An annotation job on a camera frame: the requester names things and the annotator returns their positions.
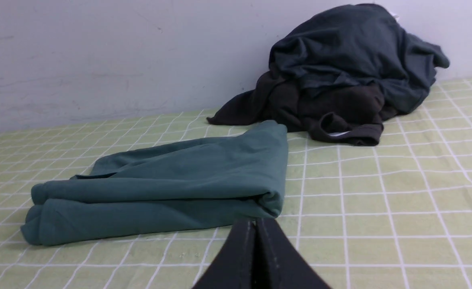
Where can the dark brown crumpled garment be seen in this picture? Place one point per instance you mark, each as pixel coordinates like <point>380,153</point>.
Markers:
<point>351,115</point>

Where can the dark teal crumpled shirt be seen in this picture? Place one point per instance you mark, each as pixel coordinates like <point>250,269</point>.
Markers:
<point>359,45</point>

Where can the green long sleeve shirt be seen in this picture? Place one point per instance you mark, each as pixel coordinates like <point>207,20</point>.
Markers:
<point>194,184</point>

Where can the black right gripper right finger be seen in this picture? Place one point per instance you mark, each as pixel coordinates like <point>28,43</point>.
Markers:
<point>277,264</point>

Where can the green checkered tablecloth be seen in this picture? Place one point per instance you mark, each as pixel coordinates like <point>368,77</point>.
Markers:
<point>394,216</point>

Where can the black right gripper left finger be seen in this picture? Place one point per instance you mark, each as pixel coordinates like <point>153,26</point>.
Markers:
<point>232,266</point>

